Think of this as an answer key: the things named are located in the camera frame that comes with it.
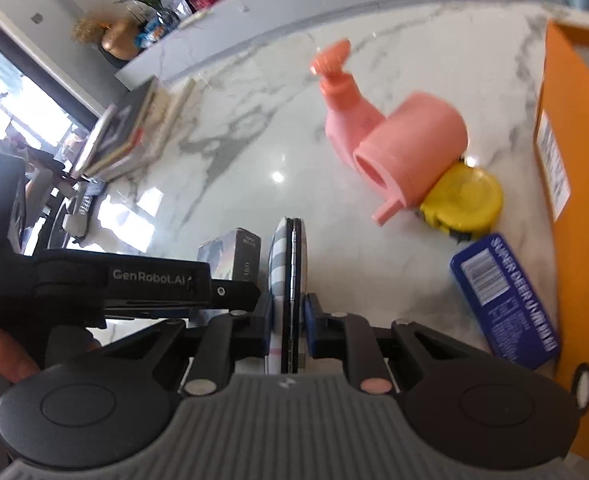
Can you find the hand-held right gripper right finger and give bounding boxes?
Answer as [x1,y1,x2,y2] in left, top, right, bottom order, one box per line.
[303,294,480,395]

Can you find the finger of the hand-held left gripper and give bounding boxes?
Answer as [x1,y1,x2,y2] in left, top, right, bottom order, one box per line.
[207,282,264,312]

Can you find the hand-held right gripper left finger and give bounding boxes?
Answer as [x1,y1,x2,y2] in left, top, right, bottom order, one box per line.
[89,292,275,396]

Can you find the dark printed card box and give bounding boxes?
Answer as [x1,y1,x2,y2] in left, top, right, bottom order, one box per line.
[198,228,262,286]

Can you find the blue rectangular box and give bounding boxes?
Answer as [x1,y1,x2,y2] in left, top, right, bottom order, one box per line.
[449,232,561,371]

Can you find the yellow tape measure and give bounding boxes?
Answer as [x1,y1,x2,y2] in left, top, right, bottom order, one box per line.
[419,157,505,241]

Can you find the pink pump bottle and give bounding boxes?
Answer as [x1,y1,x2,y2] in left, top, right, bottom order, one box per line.
[311,38,386,168]

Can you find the pink cup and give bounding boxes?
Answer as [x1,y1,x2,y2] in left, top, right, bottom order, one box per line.
[353,91,469,226]

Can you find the orange cardboard box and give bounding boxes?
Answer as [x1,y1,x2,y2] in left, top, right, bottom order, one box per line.
[533,17,589,461]

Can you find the person's left hand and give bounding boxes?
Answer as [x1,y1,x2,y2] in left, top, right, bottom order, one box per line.
[0,321,42,466]

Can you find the stack of books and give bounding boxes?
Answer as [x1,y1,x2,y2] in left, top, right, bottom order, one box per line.
[94,77,198,181]

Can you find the black book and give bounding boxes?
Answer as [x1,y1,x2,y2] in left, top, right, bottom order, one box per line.
[69,77,158,176]

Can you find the gold vase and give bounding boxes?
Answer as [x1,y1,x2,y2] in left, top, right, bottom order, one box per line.
[99,20,142,61]

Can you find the blue snack packets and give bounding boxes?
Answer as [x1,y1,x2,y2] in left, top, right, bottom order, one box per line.
[134,15,180,48]

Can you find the dried flower bunch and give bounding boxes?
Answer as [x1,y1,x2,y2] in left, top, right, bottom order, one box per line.
[72,12,112,44]

